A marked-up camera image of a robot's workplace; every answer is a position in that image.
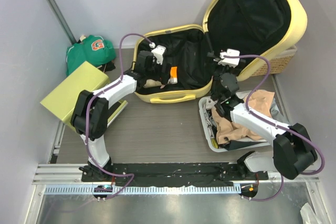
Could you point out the beige cosmetic bottle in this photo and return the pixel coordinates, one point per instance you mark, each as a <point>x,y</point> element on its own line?
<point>152,83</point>

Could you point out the yellow-green shirt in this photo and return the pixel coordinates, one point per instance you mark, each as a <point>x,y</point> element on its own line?
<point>214,143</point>

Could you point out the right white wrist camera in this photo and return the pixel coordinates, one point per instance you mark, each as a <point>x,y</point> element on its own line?
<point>230,58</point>

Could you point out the green jersey with G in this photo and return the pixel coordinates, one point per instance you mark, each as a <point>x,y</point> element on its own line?
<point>93,49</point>

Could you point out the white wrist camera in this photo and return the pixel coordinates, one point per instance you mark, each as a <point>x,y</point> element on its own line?
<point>158,52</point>
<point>230,58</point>

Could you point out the beige sock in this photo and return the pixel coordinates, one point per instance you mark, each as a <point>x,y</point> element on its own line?
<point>262,101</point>

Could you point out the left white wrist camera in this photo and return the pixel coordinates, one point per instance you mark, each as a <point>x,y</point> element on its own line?
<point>158,52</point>

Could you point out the wicker basket with liner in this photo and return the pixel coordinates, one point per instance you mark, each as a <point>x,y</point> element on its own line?
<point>278,63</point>

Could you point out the aluminium rail frame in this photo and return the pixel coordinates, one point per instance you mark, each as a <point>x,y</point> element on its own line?
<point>180,141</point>

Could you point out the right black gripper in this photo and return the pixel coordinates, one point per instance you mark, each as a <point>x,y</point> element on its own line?
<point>217,65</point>

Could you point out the white slotted cable duct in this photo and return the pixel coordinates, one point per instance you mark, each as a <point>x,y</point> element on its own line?
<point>95,189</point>

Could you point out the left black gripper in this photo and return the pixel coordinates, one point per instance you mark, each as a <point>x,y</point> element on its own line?
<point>163,76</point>

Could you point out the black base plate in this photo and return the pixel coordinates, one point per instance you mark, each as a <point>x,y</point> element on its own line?
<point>184,174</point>

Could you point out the orange tube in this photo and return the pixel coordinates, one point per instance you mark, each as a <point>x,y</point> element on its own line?
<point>173,76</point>

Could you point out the dark cloth under jersey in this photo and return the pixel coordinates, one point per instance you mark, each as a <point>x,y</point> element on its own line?
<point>109,66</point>

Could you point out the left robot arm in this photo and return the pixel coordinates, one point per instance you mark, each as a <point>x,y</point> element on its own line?
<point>92,109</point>

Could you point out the white plastic mesh basket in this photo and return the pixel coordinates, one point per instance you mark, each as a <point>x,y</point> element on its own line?
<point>210,129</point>

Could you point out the yellow hard-shell suitcase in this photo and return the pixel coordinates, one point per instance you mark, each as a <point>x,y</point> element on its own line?
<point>260,29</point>

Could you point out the white crumpled plastic bag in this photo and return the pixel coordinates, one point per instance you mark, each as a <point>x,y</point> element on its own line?
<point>308,216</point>

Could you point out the yellow-green drawer box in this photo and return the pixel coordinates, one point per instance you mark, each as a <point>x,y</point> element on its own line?
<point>62,100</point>

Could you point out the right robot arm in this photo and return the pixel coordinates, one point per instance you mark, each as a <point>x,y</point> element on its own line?
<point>294,153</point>

